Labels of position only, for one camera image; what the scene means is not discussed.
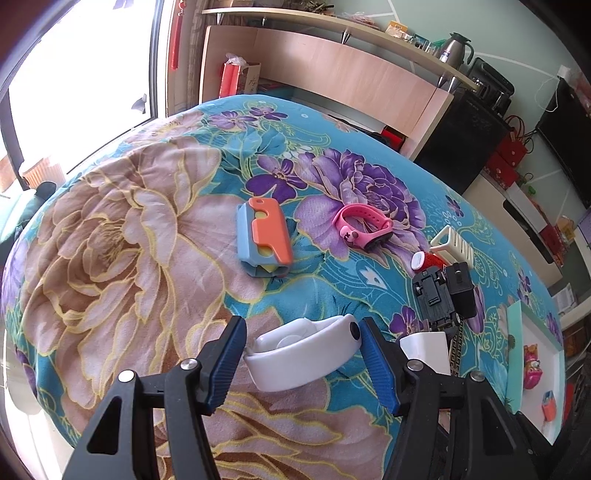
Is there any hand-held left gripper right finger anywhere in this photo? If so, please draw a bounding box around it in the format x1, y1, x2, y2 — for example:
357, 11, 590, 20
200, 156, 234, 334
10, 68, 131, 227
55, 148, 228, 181
358, 318, 539, 480

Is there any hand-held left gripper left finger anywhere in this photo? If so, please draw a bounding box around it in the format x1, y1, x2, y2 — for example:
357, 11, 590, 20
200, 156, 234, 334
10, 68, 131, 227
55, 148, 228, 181
62, 316, 247, 480

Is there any white watch band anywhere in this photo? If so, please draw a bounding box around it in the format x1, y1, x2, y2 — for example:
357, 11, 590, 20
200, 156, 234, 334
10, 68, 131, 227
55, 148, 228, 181
243, 314, 363, 392

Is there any black toy car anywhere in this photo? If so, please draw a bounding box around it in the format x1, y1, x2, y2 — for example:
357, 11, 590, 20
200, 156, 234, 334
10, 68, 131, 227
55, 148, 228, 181
412, 268, 462, 333

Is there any black rectangular box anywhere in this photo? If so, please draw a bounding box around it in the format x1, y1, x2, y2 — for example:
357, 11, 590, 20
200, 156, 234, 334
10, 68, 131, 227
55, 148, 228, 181
445, 261, 477, 319

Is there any teal box with white inside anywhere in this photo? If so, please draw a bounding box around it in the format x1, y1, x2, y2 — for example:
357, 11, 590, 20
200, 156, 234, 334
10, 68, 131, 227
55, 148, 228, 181
505, 299, 565, 446

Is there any white plastic case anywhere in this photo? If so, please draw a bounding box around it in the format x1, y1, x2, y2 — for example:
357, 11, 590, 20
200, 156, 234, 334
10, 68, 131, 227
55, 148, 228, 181
399, 333, 451, 376

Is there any red item with white cap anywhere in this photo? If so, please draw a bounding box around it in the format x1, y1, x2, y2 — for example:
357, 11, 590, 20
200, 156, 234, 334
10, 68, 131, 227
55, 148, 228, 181
411, 251, 448, 273

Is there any cream ribbed case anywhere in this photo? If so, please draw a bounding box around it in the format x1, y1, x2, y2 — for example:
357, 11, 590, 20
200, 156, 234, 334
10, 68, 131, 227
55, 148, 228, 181
429, 225, 475, 268

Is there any large orange blue plastic toy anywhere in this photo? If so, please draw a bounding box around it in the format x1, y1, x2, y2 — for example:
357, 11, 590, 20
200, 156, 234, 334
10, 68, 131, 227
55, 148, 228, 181
236, 198, 293, 278

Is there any pink dog toy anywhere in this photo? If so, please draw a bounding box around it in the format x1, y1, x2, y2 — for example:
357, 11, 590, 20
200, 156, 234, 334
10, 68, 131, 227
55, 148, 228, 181
524, 345, 546, 391

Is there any floral blanket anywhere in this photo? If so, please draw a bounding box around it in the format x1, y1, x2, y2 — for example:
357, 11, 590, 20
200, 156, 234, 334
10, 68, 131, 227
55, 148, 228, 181
0, 95, 566, 480

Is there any cream television stand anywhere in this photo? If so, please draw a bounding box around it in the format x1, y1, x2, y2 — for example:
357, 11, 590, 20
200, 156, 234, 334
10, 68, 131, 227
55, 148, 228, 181
464, 171, 564, 287

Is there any red gift box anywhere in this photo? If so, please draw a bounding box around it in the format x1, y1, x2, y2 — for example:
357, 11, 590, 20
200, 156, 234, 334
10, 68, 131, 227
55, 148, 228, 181
485, 152, 518, 188

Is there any black tea bar machine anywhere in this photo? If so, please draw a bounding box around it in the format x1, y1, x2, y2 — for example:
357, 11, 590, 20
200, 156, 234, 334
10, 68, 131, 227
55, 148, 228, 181
413, 58, 515, 195

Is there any red gift bag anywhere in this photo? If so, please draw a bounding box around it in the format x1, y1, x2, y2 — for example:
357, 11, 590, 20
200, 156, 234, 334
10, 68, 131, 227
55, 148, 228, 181
496, 129, 529, 162

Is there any red paper bag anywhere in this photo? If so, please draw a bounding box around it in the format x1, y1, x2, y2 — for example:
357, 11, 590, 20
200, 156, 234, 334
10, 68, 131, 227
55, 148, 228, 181
219, 60, 241, 97

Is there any brown carton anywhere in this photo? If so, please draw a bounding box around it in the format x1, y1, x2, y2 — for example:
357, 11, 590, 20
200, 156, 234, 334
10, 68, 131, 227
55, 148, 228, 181
238, 62, 262, 95

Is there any wooden desk with shelf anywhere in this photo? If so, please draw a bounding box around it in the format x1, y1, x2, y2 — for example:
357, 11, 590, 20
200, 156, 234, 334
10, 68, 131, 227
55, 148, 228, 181
199, 7, 481, 162

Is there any beige curtain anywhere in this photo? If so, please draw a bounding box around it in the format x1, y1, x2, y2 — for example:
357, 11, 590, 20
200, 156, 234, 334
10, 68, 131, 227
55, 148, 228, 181
182, 0, 208, 109

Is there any dark thermos jug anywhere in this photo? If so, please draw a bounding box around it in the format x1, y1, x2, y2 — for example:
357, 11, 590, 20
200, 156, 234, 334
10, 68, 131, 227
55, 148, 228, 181
436, 32, 475, 65

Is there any red hanging ornament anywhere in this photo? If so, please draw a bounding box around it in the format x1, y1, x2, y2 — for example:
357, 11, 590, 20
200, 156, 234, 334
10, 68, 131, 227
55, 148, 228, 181
170, 0, 185, 70

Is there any black gold patterned strap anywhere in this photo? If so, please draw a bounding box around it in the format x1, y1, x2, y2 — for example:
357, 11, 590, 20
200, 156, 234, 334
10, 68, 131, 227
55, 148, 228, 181
447, 323, 467, 374

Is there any black wall television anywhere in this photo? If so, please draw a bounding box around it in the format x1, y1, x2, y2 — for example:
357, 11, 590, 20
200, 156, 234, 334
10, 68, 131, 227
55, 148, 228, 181
536, 76, 591, 208

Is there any white cable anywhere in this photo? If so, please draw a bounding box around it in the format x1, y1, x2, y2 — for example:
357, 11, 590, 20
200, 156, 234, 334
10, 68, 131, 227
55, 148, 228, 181
536, 74, 561, 121

